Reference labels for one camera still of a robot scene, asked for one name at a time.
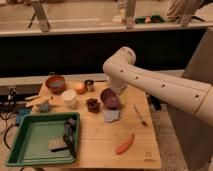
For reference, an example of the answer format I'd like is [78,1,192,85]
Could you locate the dark grape bunch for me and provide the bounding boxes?
[86,98,100,113]

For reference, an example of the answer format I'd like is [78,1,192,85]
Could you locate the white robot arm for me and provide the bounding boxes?
[103,47,213,127]

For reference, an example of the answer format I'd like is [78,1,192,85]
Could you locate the purple bowl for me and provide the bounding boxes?
[100,88,120,110]

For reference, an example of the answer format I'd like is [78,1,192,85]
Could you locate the red-brown bowl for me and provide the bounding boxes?
[45,75,66,94]

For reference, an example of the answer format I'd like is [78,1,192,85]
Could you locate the grey blue cloth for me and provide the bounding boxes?
[103,110,120,123]

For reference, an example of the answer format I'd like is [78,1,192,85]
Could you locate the small dark can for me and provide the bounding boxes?
[84,79,94,92]

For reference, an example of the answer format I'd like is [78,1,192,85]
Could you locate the orange fruit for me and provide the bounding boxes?
[75,83,87,94]

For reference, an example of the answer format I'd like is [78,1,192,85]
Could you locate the orange carrot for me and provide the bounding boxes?
[115,134,135,155]

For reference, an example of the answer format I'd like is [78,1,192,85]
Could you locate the white cup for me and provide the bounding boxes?
[62,90,77,109]

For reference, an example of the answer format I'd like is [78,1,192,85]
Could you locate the black tool in tray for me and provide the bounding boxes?
[55,118,77,158]

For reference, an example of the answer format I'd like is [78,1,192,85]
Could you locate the wooden spatula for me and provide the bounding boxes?
[25,95,52,107]

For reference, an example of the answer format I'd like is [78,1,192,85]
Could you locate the blue cup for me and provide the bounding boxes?
[38,102,50,112]

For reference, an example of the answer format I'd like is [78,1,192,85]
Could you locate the sponge in tray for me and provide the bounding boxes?
[48,138,67,152]

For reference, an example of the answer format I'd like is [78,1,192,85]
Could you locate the blue box beside table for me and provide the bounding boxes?
[15,108,31,126]

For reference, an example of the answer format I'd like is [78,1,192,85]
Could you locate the green plastic tray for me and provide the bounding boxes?
[6,112,80,167]

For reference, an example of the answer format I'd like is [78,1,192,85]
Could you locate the black cables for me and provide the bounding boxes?
[0,85,18,151]

